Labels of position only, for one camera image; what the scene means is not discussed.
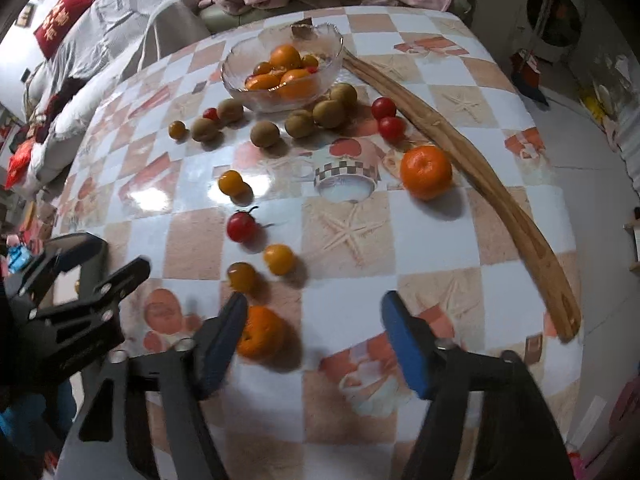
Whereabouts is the grey sofa cover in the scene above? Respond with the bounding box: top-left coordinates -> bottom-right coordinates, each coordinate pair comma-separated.
14,0 -> 209,196

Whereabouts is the large orange mandarin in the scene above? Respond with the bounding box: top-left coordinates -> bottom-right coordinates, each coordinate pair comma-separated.
236,306 -> 288,362

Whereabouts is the dark yellow cherry tomato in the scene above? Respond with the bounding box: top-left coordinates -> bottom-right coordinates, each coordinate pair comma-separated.
227,262 -> 259,294

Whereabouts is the brown kiwi fruit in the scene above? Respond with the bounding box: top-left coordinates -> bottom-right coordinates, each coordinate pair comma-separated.
250,120 -> 280,148

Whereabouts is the clear glass bowl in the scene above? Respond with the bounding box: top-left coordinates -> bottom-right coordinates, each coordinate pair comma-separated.
220,24 -> 345,113

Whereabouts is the long wooden shoehorn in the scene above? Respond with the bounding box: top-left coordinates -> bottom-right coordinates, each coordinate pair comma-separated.
343,51 -> 582,344

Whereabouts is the red cherry tomato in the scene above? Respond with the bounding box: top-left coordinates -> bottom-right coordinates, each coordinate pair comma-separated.
226,211 -> 258,244
378,116 -> 407,144

